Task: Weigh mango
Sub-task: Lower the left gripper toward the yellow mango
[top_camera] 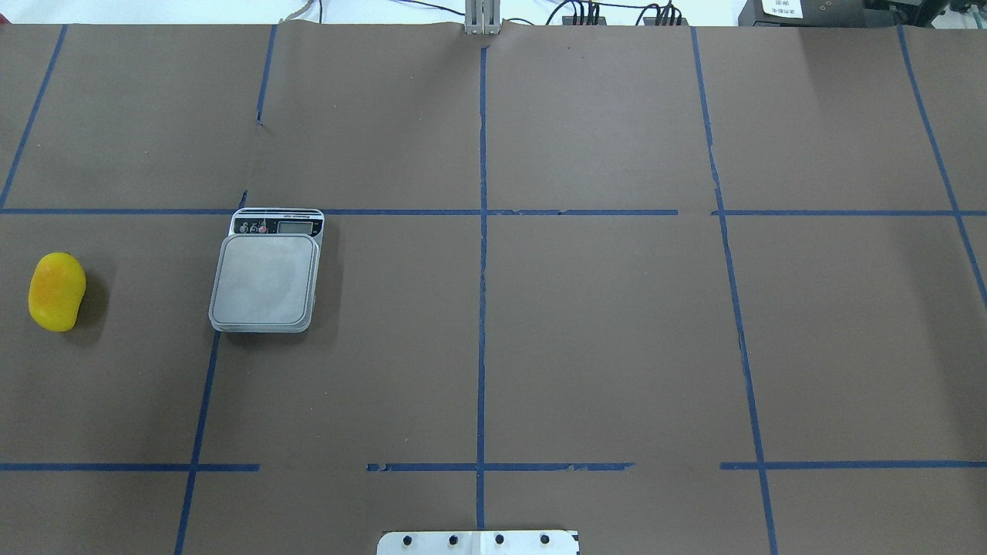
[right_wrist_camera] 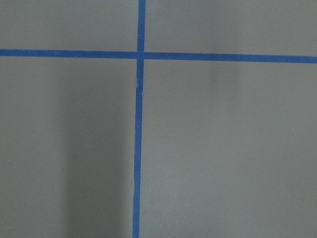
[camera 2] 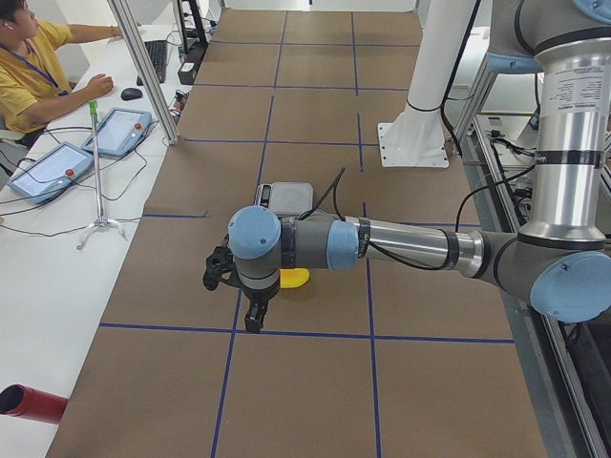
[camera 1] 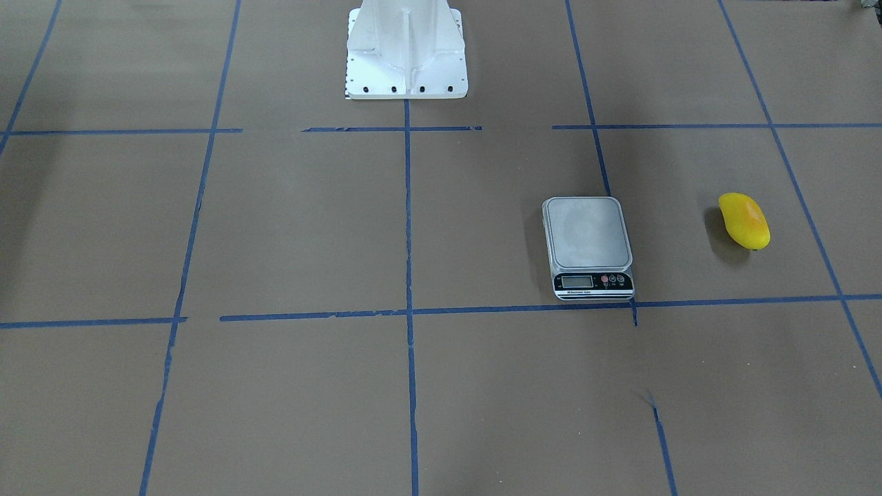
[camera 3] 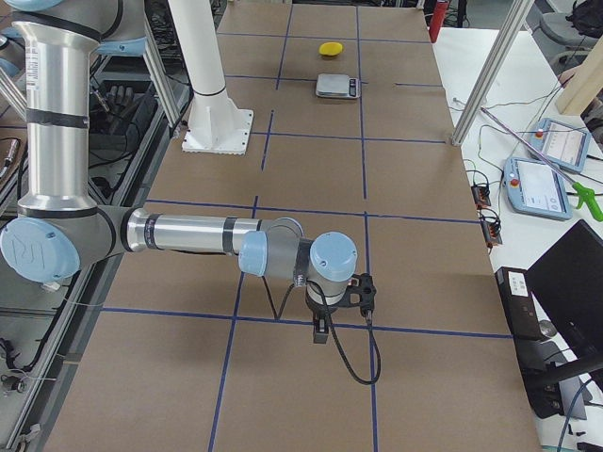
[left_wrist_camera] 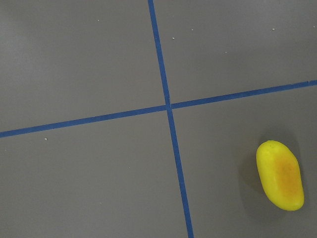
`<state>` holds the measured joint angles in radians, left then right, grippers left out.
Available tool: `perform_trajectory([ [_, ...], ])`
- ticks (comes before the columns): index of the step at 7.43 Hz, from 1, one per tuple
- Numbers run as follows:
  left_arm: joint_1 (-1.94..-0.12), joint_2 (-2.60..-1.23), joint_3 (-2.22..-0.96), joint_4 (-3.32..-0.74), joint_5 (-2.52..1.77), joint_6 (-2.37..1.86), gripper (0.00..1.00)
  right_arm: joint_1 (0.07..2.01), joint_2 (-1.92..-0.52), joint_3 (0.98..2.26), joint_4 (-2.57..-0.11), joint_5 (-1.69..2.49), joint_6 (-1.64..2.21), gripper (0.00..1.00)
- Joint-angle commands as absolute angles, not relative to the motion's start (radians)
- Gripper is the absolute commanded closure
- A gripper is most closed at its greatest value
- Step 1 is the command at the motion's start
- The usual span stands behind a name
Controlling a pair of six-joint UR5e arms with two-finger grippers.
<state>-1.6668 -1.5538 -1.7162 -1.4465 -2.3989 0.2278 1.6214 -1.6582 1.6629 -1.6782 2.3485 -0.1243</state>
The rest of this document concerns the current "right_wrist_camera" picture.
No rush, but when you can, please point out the vertical blue tape strip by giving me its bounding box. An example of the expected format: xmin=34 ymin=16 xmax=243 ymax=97
xmin=132 ymin=0 xmax=146 ymax=238

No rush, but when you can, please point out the horizontal blue tape strip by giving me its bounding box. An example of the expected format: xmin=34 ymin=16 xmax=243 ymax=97
xmin=0 ymin=49 xmax=317 ymax=64

